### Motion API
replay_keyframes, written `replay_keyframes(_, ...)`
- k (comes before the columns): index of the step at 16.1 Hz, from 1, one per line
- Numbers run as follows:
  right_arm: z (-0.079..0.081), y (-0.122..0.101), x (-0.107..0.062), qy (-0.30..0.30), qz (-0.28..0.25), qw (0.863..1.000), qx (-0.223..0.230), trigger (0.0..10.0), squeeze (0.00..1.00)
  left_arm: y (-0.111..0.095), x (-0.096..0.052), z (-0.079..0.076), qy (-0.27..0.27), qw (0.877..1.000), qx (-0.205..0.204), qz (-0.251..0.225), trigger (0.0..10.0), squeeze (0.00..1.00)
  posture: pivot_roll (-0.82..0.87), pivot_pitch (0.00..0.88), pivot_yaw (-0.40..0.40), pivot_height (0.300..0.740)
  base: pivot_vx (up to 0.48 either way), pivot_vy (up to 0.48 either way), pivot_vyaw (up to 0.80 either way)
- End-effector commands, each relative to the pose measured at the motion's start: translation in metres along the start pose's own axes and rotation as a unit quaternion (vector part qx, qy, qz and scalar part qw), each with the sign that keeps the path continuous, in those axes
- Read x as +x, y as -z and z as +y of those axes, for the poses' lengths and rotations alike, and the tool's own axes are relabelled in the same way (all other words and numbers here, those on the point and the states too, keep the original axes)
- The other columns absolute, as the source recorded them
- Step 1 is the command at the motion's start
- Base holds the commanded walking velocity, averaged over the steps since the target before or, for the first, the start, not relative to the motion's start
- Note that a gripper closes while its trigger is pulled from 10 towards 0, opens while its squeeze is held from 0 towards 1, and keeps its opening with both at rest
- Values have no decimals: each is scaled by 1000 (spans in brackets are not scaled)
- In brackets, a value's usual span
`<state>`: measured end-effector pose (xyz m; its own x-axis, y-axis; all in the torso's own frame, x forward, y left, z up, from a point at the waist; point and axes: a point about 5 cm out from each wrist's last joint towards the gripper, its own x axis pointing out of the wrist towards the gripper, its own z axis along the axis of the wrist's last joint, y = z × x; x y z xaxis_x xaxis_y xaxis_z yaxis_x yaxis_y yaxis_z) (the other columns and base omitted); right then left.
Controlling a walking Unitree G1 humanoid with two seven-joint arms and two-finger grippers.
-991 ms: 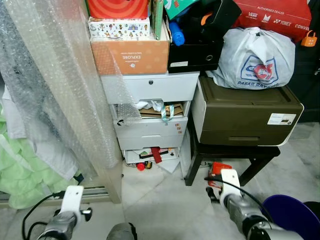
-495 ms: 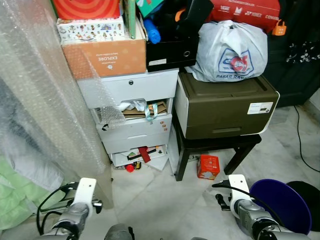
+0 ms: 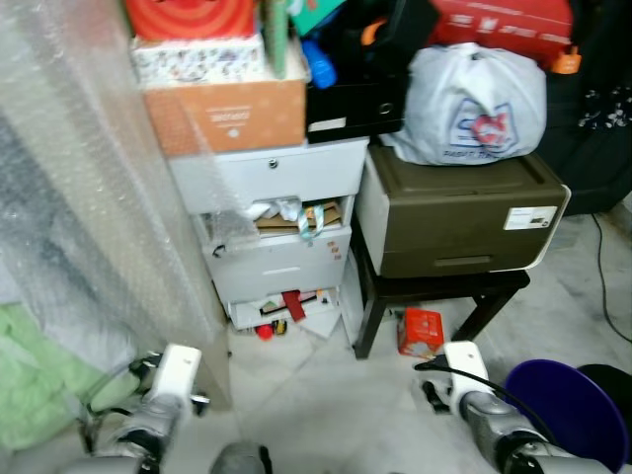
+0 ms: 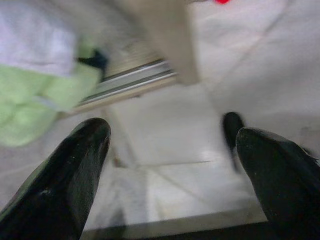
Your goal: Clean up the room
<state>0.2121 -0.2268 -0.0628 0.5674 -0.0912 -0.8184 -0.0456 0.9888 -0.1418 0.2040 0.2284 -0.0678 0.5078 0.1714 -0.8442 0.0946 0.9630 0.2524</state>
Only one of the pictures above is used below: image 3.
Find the small red carton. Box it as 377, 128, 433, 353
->
396, 307, 446, 357

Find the grey left robot leg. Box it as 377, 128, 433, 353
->
209, 442, 274, 474

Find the dark wooden stool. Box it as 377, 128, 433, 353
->
350, 225, 532, 360

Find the red ribbon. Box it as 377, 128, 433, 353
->
280, 288, 308, 323

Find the purple plastic bucket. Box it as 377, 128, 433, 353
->
503, 357, 631, 473

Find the white drawer cabinet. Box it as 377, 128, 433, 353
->
168, 136, 372, 335

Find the light green tulle dress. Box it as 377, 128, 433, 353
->
0, 304, 134, 450

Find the brown cardboard sheet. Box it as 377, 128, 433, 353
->
257, 199, 349, 235

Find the teal ribbon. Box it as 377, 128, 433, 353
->
299, 201, 329, 244

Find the clear bubble wrap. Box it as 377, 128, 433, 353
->
0, 0, 258, 416

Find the orange cardboard box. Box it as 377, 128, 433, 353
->
142, 77, 309, 159

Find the white printed plastic bag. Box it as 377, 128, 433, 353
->
379, 41, 549, 168

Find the black box with items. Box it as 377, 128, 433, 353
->
303, 0, 441, 141

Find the dark white-printed garment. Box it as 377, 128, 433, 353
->
578, 87, 632, 132

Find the white patterned gift box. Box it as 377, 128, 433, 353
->
130, 33, 270, 90

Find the blue plastic bottle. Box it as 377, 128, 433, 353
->
300, 38, 339, 91

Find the orange padlock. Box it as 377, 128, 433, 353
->
550, 43, 585, 76

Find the green tube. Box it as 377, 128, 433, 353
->
264, 0, 290, 81

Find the red flat carton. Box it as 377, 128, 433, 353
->
428, 0, 576, 68

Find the red swirl-printed box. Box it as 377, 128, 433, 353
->
122, 0, 261, 43

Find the teal carton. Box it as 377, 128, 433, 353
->
288, 0, 349, 37

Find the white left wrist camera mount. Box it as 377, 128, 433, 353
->
156, 344, 204, 401

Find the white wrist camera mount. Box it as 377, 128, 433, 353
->
156, 344, 204, 401
443, 341, 492, 398

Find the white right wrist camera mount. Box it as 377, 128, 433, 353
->
443, 341, 492, 398

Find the black floor cable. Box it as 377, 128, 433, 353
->
590, 211, 632, 344

